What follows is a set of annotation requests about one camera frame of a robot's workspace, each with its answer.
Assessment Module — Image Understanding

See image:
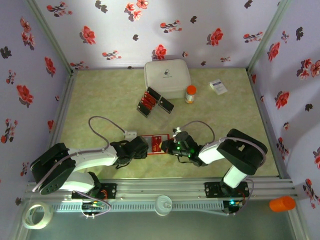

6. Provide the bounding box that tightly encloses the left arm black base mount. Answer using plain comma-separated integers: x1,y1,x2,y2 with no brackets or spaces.
71,183,118,200

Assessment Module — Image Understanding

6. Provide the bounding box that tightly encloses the white slotted cable duct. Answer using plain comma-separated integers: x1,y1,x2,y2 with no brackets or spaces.
51,200,225,213

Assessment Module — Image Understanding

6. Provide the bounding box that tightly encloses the aluminium frame post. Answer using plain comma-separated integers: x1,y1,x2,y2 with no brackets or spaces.
287,209,310,240
24,0,75,75
8,199,28,240
246,0,293,73

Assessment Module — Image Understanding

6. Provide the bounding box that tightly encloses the red card holder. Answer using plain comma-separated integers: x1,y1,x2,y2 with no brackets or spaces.
139,133,171,156

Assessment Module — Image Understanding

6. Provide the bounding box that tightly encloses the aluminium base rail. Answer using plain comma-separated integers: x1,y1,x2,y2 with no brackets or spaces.
24,177,300,201

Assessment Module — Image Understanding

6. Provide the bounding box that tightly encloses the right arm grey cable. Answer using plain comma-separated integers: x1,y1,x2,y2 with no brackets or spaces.
179,120,267,181

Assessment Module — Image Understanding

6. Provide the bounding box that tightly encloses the clear tape roll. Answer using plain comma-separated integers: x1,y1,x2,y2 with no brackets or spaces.
21,201,54,230

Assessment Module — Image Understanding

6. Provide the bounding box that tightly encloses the white plastic lidded box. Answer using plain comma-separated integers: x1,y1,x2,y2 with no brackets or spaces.
143,59,192,101

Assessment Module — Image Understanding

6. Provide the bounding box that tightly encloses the clear acrylic card tray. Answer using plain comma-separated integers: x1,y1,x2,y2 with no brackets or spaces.
136,86,176,120

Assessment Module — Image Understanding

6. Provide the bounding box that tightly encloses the orange plastic cup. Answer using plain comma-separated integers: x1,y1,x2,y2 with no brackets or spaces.
269,195,297,213

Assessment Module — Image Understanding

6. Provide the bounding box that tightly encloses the red credit card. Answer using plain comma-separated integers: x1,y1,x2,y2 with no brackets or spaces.
144,91,158,102
151,135,162,153
141,97,156,110

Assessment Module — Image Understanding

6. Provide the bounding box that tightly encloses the aluminium side rail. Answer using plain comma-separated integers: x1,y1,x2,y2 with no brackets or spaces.
41,69,78,181
246,67,293,180

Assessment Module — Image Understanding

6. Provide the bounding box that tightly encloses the orange-capped pill bottle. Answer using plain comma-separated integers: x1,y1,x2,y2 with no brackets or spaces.
184,85,197,105

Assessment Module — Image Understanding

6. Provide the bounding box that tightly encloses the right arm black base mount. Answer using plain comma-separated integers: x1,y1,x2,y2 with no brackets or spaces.
204,181,250,198

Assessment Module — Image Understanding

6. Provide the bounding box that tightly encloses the left arm base cable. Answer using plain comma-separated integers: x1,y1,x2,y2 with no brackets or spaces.
74,189,113,219

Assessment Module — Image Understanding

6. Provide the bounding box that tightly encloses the white blue medicine box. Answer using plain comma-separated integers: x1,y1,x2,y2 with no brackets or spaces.
209,78,229,97

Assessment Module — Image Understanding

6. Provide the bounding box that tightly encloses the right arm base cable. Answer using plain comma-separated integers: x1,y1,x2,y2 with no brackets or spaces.
222,179,256,217

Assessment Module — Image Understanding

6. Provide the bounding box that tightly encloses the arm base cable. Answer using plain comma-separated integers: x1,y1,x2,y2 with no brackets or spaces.
222,179,256,217
74,189,113,219

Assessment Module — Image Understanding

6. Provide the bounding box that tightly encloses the black credit card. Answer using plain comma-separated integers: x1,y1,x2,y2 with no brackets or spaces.
159,96,175,114
136,102,152,118
146,86,161,99

